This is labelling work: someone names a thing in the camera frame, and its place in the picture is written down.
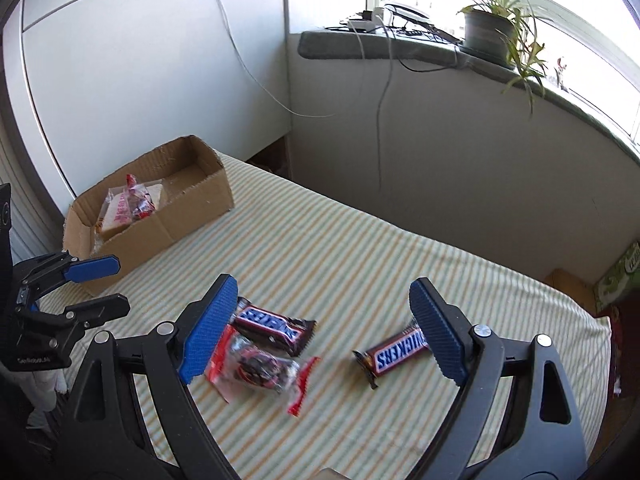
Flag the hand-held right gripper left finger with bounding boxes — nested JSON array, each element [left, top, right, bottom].
[[60, 273, 241, 480]]

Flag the white hanging cable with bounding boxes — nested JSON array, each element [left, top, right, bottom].
[[210, 0, 339, 119]]

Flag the brown cardboard box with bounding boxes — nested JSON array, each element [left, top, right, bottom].
[[62, 135, 236, 296]]

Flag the potted spider plant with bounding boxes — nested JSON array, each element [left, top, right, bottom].
[[432, 0, 556, 117]]

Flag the electronics and cables on sill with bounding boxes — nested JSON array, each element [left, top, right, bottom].
[[372, 1, 434, 29]]

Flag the grey hanging cable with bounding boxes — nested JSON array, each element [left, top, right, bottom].
[[375, 25, 397, 187]]

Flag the black cable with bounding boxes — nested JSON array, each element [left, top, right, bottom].
[[395, 30, 461, 74]]

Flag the green printed bag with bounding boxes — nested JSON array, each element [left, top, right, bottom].
[[595, 240, 640, 311]]

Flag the dark chocolate bar blue label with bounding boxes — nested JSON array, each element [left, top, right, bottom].
[[232, 296, 318, 358]]

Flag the bread slice packet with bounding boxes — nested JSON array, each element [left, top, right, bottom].
[[97, 180, 169, 239]]

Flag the white cabinet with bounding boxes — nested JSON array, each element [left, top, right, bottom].
[[20, 0, 294, 202]]

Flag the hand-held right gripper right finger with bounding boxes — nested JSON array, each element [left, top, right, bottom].
[[409, 276, 588, 480]]

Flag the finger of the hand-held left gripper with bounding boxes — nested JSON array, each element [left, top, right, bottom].
[[62, 294, 132, 332], [15, 251, 121, 296]]

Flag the brown chocolate bar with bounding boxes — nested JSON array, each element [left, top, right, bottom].
[[351, 322, 431, 390]]

